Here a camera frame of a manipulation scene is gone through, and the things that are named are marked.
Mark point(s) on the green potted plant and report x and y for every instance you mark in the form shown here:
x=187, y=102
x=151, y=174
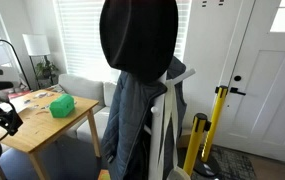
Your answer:
x=45, y=69

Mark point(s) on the black arc lamp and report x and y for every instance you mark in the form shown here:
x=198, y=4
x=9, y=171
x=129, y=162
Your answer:
x=17, y=56

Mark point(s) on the light wooden table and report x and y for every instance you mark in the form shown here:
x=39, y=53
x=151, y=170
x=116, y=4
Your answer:
x=42, y=128

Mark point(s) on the black round deadbolt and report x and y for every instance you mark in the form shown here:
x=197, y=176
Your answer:
x=237, y=78

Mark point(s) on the Christmas Santa print cloth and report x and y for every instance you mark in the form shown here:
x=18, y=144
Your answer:
x=55, y=89

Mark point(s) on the tall yellow stanchion post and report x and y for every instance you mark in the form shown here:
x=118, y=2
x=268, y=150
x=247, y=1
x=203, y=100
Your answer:
x=217, y=113

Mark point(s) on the blue-grey quilted jacket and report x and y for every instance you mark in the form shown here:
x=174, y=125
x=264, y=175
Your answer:
x=125, y=126

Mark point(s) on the green house-shaped box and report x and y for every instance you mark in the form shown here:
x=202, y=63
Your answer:
x=62, y=106

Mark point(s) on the cream tote bag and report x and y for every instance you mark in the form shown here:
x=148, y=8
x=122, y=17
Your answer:
x=170, y=106

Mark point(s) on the short yellow stanchion post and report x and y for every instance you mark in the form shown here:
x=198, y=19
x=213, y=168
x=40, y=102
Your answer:
x=195, y=143

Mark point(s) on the red flat box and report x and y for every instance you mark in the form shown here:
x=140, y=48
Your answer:
x=17, y=94

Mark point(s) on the black hat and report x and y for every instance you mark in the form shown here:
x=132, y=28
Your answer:
x=138, y=36

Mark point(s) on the brown cardboard box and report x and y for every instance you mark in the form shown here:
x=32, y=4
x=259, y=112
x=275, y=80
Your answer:
x=184, y=138

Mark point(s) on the white coat rack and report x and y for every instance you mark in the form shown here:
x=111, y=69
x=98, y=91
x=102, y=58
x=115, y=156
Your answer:
x=155, y=143

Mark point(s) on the white window blinds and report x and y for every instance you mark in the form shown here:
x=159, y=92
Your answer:
x=82, y=36

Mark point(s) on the white shade floor lamp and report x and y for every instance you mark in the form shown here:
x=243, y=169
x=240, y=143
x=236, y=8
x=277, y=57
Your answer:
x=36, y=45

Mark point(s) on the grey patterned doormat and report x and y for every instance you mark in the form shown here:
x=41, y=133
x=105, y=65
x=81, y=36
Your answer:
x=235, y=163

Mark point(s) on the light grey sofa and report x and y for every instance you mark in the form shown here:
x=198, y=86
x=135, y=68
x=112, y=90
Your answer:
x=82, y=88

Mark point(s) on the white entry door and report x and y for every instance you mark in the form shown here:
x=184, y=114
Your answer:
x=265, y=100

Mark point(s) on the orange block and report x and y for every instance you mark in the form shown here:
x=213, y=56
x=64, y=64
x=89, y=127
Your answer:
x=104, y=175

